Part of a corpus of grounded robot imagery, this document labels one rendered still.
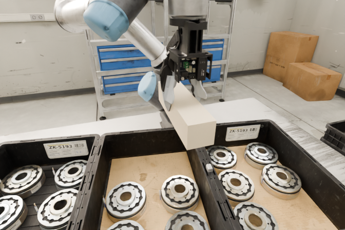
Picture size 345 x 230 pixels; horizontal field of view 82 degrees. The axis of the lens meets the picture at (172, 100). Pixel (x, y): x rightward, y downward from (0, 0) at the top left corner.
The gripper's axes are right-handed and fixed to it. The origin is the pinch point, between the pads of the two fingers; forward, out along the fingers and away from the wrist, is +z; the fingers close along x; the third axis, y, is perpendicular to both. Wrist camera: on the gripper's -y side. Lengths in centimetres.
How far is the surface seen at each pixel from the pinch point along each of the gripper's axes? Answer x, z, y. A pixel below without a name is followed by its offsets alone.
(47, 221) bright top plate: -34.5, 22.7, 5.6
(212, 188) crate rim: 3.0, 15.7, 13.7
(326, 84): 268, 84, -141
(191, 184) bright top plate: 1.4, 22.9, 5.8
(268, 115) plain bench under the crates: 70, 39, -39
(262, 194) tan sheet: 20.1, 25.7, 12.6
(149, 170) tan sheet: -8.4, 25.8, -5.3
